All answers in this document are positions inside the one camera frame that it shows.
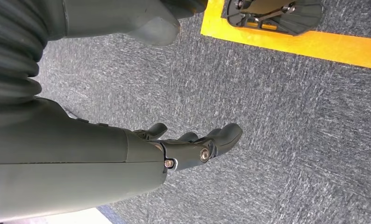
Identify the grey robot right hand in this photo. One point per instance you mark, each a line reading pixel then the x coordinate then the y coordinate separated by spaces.
pixel 64 170

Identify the yellow floor tape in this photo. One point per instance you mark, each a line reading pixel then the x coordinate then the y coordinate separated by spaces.
pixel 297 43

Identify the black robot foot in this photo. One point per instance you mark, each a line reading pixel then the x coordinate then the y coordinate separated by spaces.
pixel 297 18

